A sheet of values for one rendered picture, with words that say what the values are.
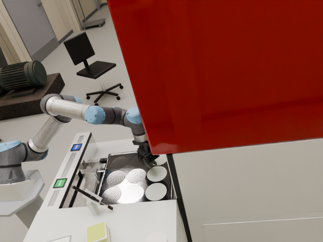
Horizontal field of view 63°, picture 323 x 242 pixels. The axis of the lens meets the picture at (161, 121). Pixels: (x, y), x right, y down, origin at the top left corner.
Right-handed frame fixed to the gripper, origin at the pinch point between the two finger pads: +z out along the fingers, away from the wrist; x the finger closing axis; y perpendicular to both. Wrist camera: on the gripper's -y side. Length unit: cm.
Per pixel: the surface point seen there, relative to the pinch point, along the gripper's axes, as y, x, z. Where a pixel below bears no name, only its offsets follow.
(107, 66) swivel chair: -246, 91, 44
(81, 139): -44.4, -17.0, -4.3
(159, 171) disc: 5.9, 2.0, 1.2
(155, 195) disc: 16.2, -8.2, 1.3
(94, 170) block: -20.2, -21.9, 0.5
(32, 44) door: -540, 59, 51
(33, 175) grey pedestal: -57, -49, 9
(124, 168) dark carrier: -10.1, -9.6, 1.3
